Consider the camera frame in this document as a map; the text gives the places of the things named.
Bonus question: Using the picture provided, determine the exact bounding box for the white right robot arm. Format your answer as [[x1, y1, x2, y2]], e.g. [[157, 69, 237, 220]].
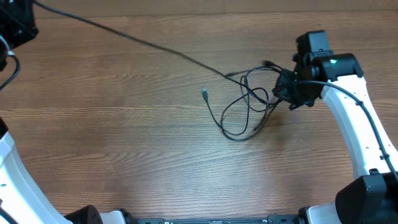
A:
[[272, 30, 397, 223]]

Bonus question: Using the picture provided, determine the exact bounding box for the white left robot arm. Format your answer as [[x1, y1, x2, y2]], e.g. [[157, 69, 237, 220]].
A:
[[1, 1, 137, 223]]

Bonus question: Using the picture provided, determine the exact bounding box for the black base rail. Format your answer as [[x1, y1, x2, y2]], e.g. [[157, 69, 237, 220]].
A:
[[136, 214, 305, 224]]

